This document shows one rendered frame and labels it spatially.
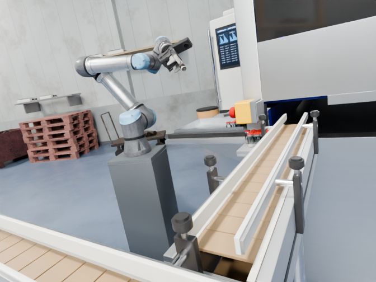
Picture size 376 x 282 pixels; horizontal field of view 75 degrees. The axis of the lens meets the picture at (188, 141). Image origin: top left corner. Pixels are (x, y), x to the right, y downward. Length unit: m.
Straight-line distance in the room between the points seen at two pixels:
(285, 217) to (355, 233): 0.70
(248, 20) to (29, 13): 6.38
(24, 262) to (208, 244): 0.25
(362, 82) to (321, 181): 0.33
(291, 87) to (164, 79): 4.57
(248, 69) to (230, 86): 1.14
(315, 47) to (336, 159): 0.35
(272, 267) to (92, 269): 0.21
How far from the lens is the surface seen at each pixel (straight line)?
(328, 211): 1.01
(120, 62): 1.32
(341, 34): 0.87
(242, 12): 0.93
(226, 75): 2.05
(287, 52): 0.88
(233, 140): 0.98
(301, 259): 0.87
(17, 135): 6.73
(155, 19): 5.47
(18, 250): 0.46
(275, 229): 0.34
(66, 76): 6.45
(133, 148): 1.33
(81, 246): 0.33
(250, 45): 0.91
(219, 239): 0.33
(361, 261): 1.11
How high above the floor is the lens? 1.13
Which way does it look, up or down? 13 degrees down
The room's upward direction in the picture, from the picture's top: 10 degrees counter-clockwise
